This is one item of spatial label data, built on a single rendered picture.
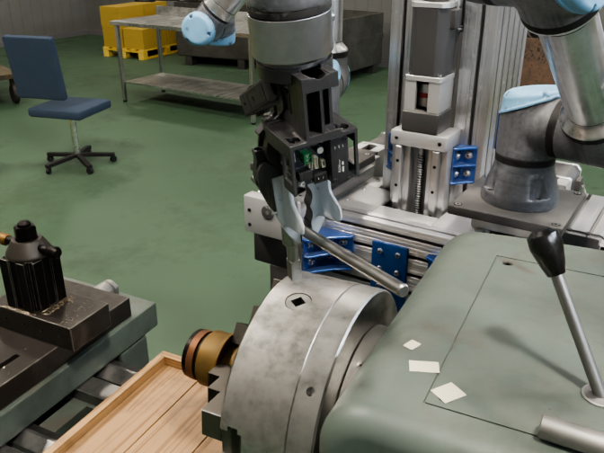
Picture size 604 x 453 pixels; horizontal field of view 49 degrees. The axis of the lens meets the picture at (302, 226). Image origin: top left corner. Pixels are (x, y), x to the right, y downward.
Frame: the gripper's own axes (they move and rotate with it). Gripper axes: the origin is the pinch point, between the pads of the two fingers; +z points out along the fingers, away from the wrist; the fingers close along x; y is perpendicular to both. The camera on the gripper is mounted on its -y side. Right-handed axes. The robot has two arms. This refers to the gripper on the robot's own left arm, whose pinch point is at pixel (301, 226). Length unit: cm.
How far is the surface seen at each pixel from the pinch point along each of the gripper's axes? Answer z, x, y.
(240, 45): 231, 262, -756
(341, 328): 13.5, 2.3, 3.6
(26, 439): 49, -41, -35
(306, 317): 13.5, -0.4, -0.3
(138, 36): 231, 160, -892
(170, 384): 50, -15, -36
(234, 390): 18.7, -11.5, 1.2
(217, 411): 23.8, -13.5, -1.4
